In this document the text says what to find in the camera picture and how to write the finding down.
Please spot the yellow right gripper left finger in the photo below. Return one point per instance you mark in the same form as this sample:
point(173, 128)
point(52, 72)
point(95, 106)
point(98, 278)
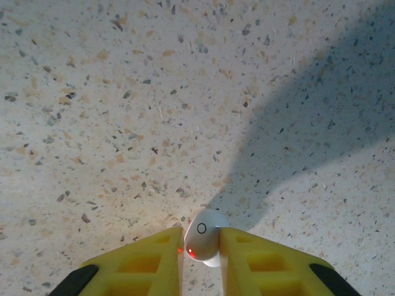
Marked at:
point(139, 268)

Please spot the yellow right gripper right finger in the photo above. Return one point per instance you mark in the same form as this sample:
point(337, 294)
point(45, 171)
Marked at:
point(271, 271)

